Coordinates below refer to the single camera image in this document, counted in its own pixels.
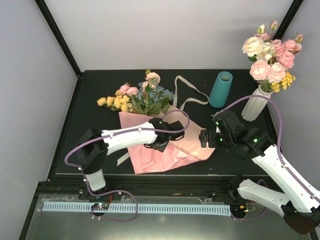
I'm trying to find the pink wrapping paper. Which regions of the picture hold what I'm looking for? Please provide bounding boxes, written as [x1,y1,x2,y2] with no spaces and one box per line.
[117,106,215,174]

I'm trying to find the artificial flower bunch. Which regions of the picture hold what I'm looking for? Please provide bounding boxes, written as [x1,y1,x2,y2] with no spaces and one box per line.
[97,69,175,116]

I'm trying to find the cream ribbon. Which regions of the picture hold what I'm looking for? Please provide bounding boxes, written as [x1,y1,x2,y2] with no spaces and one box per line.
[116,75,210,166]

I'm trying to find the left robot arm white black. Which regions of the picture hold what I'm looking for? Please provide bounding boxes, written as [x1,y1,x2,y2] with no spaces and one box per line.
[75,117,185,200]

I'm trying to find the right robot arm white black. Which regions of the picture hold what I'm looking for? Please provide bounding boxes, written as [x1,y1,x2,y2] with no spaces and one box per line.
[198,110,320,235]

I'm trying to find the teal vase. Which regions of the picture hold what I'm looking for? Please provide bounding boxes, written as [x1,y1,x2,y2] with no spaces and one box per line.
[209,71,233,108]

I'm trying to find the white ribbed vase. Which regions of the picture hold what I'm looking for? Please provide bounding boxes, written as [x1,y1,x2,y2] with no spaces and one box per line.
[241,85,273,122]

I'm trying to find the right circuit board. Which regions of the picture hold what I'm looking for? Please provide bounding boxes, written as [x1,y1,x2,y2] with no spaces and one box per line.
[235,205,256,213]

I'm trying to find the circuit board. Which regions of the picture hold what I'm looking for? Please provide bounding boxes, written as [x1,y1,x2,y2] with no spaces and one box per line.
[235,205,256,213]
[91,202,109,211]

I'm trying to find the left circuit board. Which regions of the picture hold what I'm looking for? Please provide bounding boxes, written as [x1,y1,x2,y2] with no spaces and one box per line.
[91,202,109,211]

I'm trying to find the pink white flower bouquet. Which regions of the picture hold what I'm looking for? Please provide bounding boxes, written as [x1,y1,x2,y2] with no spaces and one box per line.
[241,21,304,93]

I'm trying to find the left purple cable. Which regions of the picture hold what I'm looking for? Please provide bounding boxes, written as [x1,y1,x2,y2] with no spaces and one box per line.
[64,109,190,223]

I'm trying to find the purple cable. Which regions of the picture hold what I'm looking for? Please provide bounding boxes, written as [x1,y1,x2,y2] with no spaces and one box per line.
[212,94,285,223]
[64,109,190,223]

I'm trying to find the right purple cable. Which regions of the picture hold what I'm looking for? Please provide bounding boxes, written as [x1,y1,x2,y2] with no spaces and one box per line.
[212,94,285,223]

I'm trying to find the light blue cable duct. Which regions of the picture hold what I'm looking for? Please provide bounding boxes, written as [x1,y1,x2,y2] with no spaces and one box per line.
[42,202,231,217]

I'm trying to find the black frame post right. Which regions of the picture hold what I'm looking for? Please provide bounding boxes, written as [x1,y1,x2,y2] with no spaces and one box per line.
[273,0,304,40]

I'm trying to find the black frame post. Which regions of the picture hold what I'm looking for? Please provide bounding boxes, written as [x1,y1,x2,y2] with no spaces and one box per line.
[273,0,304,40]
[34,0,83,78]

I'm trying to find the black frame post left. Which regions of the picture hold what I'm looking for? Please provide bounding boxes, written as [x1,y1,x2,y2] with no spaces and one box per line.
[34,0,83,78]

